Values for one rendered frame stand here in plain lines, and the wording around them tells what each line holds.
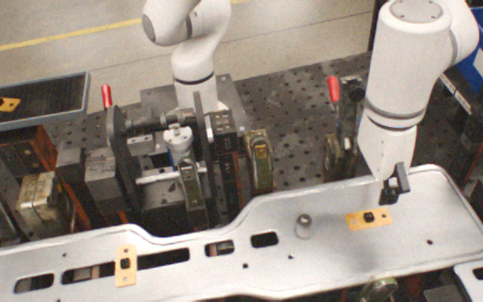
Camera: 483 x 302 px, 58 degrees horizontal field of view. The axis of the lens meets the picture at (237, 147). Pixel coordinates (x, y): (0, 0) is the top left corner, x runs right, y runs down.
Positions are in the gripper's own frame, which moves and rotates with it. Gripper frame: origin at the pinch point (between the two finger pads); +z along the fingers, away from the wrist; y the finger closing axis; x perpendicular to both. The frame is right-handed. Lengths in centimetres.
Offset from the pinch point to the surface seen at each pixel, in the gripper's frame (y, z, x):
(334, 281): 10.7, 12.5, -10.1
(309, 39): -213, 112, 52
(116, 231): -8, 12, -49
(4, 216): -12, 7, -69
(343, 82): -15.5, -9.3, -1.7
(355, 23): -223, 112, 89
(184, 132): -21.4, 1.8, -32.1
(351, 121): -14.7, 0.0, 0.6
